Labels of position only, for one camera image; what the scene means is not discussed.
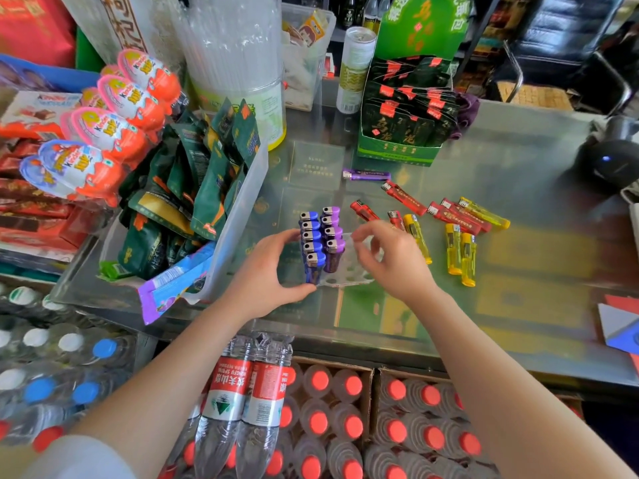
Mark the purple blue candy packet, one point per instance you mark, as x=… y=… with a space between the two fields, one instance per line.
x=174 y=284

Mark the cardboard bottle box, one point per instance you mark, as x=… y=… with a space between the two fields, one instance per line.
x=377 y=389
x=367 y=374

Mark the group of red cap bottles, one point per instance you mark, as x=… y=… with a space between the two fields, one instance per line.
x=319 y=424
x=424 y=433

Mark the purple cloth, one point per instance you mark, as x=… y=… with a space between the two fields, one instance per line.
x=467 y=112

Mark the person's left thumb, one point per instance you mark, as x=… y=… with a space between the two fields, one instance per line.
x=299 y=290

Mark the white cylindrical can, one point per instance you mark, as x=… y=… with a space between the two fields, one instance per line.
x=355 y=69

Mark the red lighter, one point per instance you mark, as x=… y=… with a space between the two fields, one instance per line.
x=467 y=214
x=452 y=217
x=364 y=210
x=396 y=219
x=404 y=198

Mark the pack of clear water bottles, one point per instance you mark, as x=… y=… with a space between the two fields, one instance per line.
x=60 y=364

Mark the clear plastic bin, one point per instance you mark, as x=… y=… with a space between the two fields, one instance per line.
x=239 y=214

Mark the person's left forearm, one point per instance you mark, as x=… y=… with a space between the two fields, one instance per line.
x=164 y=379

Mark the red blue paper card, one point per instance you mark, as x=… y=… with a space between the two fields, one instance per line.
x=621 y=324

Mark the person's right forearm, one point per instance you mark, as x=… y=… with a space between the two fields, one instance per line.
x=499 y=389

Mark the stack of red chocolate bars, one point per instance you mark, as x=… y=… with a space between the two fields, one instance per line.
x=35 y=214

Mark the red label water bottle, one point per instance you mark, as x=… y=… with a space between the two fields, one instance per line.
x=224 y=399
x=264 y=404

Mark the black barcode scanner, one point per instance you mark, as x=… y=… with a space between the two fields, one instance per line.
x=614 y=154

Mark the person's right thumb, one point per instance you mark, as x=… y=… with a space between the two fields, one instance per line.
x=366 y=259

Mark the row of egg chocolate toys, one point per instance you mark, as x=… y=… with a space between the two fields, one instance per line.
x=107 y=132

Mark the person's right hand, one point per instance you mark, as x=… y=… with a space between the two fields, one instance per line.
x=399 y=266

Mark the black leather chair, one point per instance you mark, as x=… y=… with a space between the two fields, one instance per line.
x=564 y=29

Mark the small green candy packet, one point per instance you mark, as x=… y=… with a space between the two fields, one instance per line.
x=112 y=270

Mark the person's left hand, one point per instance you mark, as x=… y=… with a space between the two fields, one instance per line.
x=259 y=284

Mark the yellow lighter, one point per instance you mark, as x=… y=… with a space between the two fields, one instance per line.
x=484 y=212
x=468 y=259
x=453 y=248
x=418 y=237

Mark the green cardboard display box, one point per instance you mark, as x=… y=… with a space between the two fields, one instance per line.
x=419 y=24

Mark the stack of dark tea packets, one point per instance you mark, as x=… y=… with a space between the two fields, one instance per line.
x=409 y=107

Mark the clear plastic lighter tray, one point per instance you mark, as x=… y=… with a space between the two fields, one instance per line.
x=349 y=276

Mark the purple lighter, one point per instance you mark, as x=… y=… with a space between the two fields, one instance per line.
x=366 y=175

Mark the pile of green snack packets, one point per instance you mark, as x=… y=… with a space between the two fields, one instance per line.
x=189 y=184

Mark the red gift bag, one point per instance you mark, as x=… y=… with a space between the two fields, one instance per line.
x=35 y=24

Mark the row of dark glass bottles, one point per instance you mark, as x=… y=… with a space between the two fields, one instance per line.
x=364 y=9

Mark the white sleeve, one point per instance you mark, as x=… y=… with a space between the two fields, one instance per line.
x=80 y=461

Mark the jar of clear straws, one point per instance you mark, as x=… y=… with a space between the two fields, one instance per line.
x=234 y=59

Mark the blue cardboard box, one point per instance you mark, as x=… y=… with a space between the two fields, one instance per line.
x=35 y=74

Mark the group of blue purple lighters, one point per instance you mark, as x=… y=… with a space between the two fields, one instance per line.
x=322 y=239

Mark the clear plastic storage container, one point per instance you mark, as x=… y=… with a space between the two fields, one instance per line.
x=304 y=59

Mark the white red chocolate box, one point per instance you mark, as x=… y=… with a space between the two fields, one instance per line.
x=35 y=114

